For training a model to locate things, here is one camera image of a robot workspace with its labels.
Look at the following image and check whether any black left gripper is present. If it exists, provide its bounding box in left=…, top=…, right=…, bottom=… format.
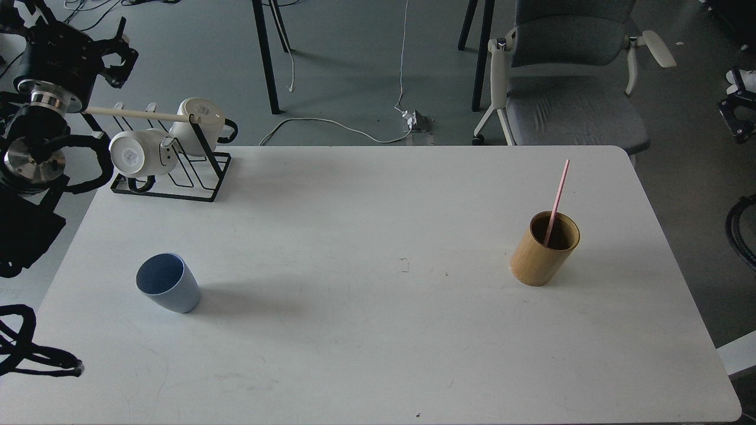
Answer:
left=13, top=1, right=139, bottom=113

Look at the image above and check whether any blue plastic cup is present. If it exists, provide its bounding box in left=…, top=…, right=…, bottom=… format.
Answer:
left=135, top=253, right=201, bottom=313

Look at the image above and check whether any pink chopstick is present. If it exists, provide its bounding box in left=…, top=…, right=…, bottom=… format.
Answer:
left=543, top=159, right=571, bottom=248

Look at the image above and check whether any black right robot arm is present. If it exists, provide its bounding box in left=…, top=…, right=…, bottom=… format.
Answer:
left=718, top=66, right=755, bottom=143

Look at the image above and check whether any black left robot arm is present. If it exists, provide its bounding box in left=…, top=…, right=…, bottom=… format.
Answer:
left=1, top=1, right=138, bottom=278

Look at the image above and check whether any white mug front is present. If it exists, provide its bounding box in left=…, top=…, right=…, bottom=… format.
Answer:
left=109, top=128, right=178, bottom=178

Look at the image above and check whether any white mug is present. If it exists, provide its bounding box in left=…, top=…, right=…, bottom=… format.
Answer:
left=109, top=128, right=178, bottom=178
left=168, top=97, right=238, bottom=157

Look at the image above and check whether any white mug rear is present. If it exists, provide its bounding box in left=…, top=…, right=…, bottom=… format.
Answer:
left=168, top=97, right=238, bottom=157

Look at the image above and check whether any black table leg left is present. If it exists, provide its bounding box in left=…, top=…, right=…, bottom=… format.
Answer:
left=252, top=1, right=292, bottom=115

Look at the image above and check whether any black table leg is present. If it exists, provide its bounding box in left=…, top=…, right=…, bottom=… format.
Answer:
left=457, top=1, right=495, bottom=112
left=252, top=1, right=292, bottom=115

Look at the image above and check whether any white power adapter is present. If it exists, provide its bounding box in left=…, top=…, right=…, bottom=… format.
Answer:
left=402, top=110, right=431, bottom=133

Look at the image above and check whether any black table leg right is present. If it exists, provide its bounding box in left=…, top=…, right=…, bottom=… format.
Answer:
left=457, top=1, right=495, bottom=112

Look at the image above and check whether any grey office chair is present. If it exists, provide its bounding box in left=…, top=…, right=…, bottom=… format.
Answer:
left=472, top=1, right=677, bottom=156

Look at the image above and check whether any bamboo cylinder holder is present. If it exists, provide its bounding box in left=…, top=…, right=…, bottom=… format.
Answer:
left=510, top=211, right=581, bottom=287

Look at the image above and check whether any black wire cup rack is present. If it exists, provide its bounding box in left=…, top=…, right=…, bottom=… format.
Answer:
left=83, top=102, right=232, bottom=202

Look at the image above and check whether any white floor cable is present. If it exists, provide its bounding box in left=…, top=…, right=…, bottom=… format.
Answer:
left=259, top=0, right=414, bottom=146

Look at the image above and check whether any black cable bundle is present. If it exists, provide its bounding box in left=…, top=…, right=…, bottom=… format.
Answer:
left=0, top=305, right=84, bottom=378

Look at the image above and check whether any black cable loop right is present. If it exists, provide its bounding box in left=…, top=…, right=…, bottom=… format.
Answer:
left=725, top=195, right=756, bottom=272

